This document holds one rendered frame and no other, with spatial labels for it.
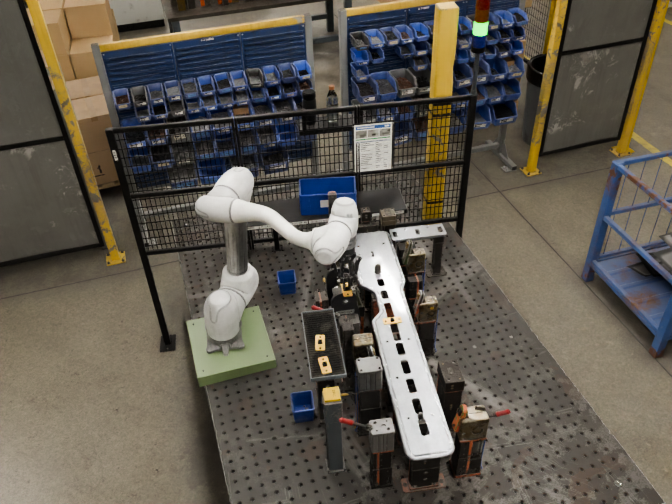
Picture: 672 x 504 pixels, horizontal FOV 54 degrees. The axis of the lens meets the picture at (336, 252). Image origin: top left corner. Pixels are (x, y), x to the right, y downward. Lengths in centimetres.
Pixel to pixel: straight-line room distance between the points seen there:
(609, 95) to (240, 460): 439
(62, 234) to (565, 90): 401
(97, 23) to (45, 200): 270
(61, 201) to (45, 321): 82
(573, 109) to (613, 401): 265
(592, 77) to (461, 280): 271
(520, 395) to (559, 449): 30
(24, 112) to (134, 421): 202
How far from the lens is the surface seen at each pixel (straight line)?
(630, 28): 589
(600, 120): 618
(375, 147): 362
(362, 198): 368
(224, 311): 309
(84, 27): 721
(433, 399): 271
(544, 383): 324
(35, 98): 458
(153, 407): 412
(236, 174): 286
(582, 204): 569
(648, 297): 467
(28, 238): 514
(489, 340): 337
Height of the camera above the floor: 311
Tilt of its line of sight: 39 degrees down
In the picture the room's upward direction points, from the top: 2 degrees counter-clockwise
